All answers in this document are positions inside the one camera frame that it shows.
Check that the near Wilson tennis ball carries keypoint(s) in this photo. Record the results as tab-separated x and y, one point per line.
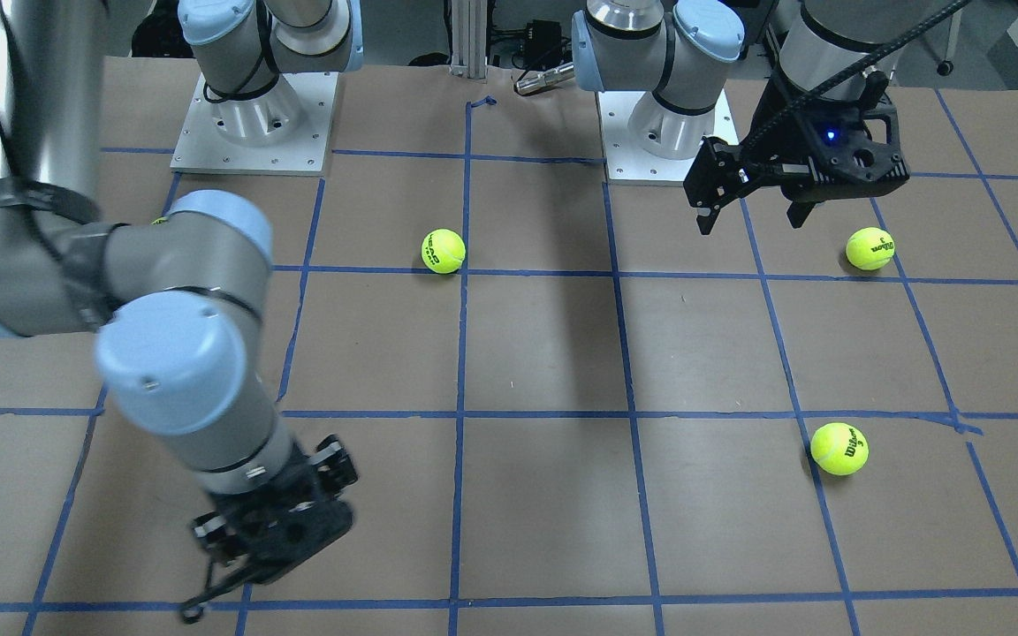
839	448

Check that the centre Head tennis ball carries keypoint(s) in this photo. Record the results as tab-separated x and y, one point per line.
443	251

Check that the far Wilson tennis ball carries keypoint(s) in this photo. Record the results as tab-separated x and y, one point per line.
869	249

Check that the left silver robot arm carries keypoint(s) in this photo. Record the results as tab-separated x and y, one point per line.
682	55

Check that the wilson tennis ball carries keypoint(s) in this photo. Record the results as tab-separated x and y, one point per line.
869	249
839	448

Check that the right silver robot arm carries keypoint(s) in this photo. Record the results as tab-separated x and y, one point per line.
176	306

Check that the aluminium frame post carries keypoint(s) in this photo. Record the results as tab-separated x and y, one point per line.
469	38

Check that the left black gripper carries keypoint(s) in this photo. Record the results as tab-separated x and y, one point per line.
785	130

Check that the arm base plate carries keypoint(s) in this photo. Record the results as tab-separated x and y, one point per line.
628	141
282	133

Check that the black electronics box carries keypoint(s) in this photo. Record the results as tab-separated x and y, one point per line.
541	45

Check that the silver metal cylinder tool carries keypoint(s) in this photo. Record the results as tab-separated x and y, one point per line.
533	83

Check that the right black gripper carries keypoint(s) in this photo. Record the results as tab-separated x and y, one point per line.
335	466

